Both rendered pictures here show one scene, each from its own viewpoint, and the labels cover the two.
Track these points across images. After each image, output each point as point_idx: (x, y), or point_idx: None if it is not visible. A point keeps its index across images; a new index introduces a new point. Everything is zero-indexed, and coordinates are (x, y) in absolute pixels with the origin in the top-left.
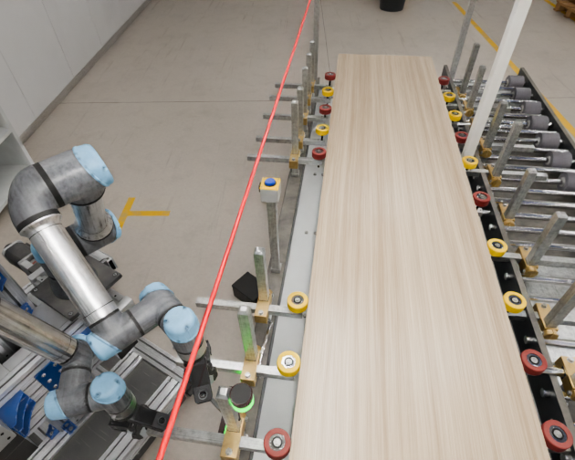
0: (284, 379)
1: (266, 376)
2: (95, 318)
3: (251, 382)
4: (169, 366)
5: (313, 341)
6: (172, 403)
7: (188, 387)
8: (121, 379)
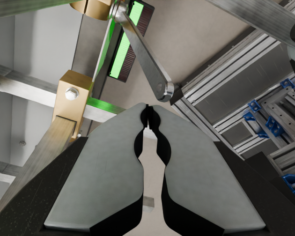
0: (2, 67)
1: (42, 82)
2: None
3: (69, 77)
4: (191, 113)
5: None
6: (195, 81)
7: (178, 91)
8: None
